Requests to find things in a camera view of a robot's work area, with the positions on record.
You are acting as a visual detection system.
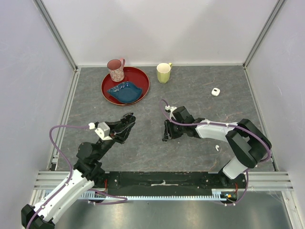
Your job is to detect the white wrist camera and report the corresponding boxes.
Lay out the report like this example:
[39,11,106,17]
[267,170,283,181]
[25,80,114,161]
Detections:
[165,105,177,120]
[89,122,112,141]

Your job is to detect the white earbud charging case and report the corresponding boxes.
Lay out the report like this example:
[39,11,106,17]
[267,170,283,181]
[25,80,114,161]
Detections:
[211,88,220,96]

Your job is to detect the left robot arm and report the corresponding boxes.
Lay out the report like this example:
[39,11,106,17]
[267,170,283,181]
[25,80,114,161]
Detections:
[21,112,136,229]

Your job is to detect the blue leaf-shaped dish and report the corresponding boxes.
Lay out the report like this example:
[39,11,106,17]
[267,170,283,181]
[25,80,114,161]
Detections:
[107,81,142,104]

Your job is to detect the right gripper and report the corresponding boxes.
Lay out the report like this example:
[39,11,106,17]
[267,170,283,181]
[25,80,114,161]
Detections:
[163,118,185,140]

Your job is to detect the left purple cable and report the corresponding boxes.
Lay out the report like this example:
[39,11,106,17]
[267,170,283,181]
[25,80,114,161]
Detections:
[25,124,128,227]

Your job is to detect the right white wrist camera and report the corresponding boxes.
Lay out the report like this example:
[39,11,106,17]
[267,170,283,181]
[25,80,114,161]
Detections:
[165,105,177,120]

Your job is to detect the light blue cable duct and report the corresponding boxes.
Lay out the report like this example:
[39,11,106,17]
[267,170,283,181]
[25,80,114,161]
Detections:
[79,189,237,202]

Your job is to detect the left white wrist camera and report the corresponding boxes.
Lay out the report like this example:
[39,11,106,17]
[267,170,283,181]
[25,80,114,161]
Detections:
[89,122,112,141]

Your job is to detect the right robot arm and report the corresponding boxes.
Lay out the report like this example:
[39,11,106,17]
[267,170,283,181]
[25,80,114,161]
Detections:
[163,104,272,188]

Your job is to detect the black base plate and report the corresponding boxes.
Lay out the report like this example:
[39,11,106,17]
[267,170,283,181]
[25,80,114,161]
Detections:
[94,171,246,197]

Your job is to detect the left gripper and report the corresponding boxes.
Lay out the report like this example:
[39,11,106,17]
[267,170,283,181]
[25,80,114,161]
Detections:
[95,117,135,160]

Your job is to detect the yellow-green mug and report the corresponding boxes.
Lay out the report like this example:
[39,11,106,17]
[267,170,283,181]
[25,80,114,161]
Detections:
[156,63,172,83]

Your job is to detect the black earbud charging case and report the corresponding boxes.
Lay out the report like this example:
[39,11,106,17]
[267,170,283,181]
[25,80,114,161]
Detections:
[121,114,136,125]

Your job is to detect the red round tray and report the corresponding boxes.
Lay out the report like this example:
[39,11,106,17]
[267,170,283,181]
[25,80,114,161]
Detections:
[101,67,150,106]

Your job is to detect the pink floral mug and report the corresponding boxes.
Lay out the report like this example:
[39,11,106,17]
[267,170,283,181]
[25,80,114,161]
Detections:
[107,58,125,82]

